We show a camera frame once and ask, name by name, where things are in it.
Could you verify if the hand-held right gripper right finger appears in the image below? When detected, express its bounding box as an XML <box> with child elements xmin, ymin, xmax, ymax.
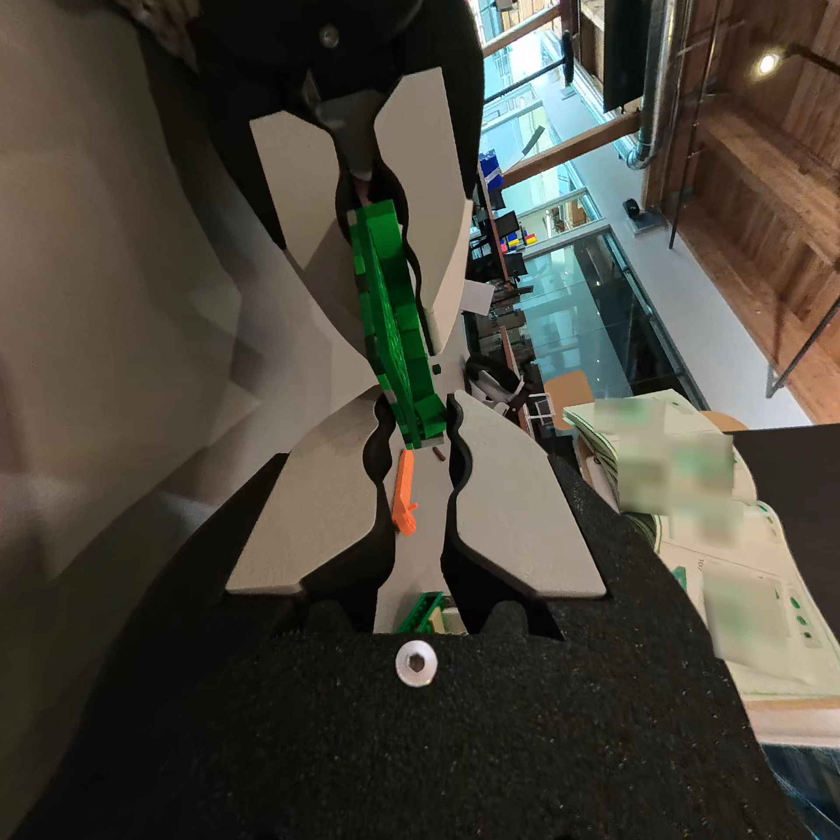
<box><xmin>441</xmin><ymin>392</ymin><xmax>608</xmax><ymax>599</ymax></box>

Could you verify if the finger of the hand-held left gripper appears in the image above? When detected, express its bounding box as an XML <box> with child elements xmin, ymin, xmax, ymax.
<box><xmin>374</xmin><ymin>67</ymin><xmax>475</xmax><ymax>355</ymax></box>
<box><xmin>249</xmin><ymin>110</ymin><xmax>385</xmax><ymax>392</ymax></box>

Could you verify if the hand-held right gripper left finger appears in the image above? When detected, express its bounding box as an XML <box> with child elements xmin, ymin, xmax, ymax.
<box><xmin>225</xmin><ymin>394</ymin><xmax>398</xmax><ymax>597</ymax></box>

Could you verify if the green lego plate assembly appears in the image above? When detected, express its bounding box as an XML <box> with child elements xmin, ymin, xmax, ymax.
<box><xmin>348</xmin><ymin>199</ymin><xmax>448</xmax><ymax>451</ymax></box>

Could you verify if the person's left forearm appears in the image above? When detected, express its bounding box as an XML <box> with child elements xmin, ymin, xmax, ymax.
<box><xmin>117</xmin><ymin>0</ymin><xmax>206</xmax><ymax>70</ymax></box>

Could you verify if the orange lego brick separator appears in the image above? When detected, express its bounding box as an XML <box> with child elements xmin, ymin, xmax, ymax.
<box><xmin>391</xmin><ymin>449</ymin><xmax>420</xmax><ymax>536</ymax></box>

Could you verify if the green grey lego block build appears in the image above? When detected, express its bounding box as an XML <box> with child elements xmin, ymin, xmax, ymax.
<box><xmin>395</xmin><ymin>591</ymin><xmax>468</xmax><ymax>635</ymax></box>

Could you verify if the lego instruction booklet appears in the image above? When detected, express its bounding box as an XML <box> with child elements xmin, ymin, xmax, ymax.
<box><xmin>562</xmin><ymin>388</ymin><xmax>840</xmax><ymax>708</ymax></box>

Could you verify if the black flat board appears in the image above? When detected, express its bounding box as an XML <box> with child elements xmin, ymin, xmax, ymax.
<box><xmin>727</xmin><ymin>423</ymin><xmax>840</xmax><ymax>634</ymax></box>

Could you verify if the black wall screen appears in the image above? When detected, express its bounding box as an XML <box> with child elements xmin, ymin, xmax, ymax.
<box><xmin>602</xmin><ymin>0</ymin><xmax>648</xmax><ymax>114</ymax></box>

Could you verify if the silver ventilation duct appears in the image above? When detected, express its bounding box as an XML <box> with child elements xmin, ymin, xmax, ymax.
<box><xmin>625</xmin><ymin>0</ymin><xmax>678</xmax><ymax>170</ymax></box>

